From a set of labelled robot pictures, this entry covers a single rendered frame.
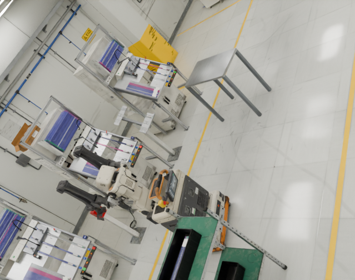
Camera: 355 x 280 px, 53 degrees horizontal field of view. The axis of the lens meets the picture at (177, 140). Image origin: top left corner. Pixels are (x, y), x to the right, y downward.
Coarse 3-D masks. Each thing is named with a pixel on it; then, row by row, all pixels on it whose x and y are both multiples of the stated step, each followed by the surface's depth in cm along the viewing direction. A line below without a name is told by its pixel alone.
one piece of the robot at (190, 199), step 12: (180, 180) 357; (192, 180) 372; (156, 192) 331; (180, 192) 351; (192, 192) 367; (204, 192) 380; (156, 204) 351; (168, 204) 336; (180, 204) 347; (192, 204) 359; (204, 204) 373; (156, 216) 340; (168, 216) 332; (192, 216) 353; (204, 216) 367; (168, 228) 353
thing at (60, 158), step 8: (48, 104) 467; (64, 104) 475; (40, 112) 458; (32, 128) 448; (24, 136) 440; (40, 144) 459; (48, 144) 451; (56, 152) 463; (56, 160) 467; (64, 160) 466
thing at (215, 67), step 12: (204, 60) 470; (216, 60) 446; (228, 60) 423; (192, 72) 474; (204, 72) 449; (216, 72) 427; (252, 72) 449; (192, 84) 454; (228, 84) 422; (264, 84) 460; (228, 96) 517; (240, 96) 432; (252, 108) 444
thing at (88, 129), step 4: (88, 128) 494; (84, 132) 491; (88, 132) 491; (84, 136) 487; (80, 140) 484; (84, 140) 485; (76, 144) 481; (80, 144) 481; (72, 152) 475; (72, 156) 479
